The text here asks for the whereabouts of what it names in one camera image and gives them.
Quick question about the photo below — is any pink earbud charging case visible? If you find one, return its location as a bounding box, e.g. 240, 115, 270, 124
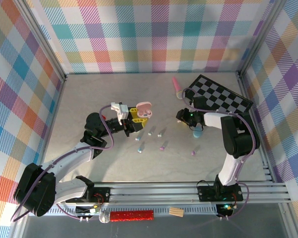
136, 101, 153, 119

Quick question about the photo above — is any pink toy microphone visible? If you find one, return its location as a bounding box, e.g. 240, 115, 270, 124
172, 76, 186, 100

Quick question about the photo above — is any black grey checkerboard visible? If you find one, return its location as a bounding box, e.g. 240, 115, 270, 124
184, 74, 254, 118

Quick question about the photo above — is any small wooden block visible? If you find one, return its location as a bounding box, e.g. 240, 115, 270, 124
169, 207, 185, 218

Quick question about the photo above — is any red glitter microphone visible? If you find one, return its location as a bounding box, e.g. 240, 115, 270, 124
98, 209, 155, 224

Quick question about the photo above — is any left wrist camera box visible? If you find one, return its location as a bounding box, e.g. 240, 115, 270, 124
110, 101, 129, 126

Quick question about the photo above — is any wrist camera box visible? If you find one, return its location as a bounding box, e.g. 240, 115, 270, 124
110, 101, 129, 126
191, 95, 209, 110

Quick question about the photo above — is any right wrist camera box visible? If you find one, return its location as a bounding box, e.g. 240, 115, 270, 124
191, 95, 209, 110

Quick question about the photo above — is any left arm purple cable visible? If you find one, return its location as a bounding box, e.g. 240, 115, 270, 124
10, 104, 121, 223

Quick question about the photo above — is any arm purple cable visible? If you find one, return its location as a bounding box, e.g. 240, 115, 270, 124
10, 104, 121, 223
182, 88, 261, 220

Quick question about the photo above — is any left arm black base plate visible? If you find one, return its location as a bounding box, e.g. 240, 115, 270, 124
64, 187, 111, 204

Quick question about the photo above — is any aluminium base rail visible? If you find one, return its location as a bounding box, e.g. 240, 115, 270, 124
56, 182, 293, 206

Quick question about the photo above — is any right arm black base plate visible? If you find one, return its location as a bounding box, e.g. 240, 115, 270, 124
197, 184, 244, 202

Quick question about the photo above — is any slotted grey cable duct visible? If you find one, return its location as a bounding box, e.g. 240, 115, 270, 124
49, 207, 218, 216

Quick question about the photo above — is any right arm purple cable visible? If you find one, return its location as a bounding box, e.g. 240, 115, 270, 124
182, 88, 261, 220

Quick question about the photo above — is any aluminium corner post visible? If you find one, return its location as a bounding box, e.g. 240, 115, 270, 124
13, 0, 68, 82
237, 0, 290, 80

